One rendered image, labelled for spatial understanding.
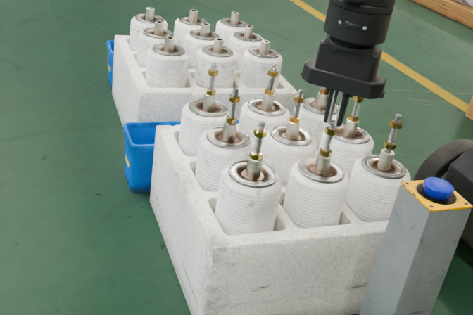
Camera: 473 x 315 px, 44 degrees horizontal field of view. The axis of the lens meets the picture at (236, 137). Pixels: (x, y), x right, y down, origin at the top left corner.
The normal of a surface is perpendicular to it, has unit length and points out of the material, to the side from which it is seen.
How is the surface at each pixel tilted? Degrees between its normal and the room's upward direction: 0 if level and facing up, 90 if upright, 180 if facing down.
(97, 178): 0
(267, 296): 90
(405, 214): 90
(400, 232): 90
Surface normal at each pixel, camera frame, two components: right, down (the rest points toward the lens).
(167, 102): 0.31, 0.47
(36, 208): 0.14, -0.88
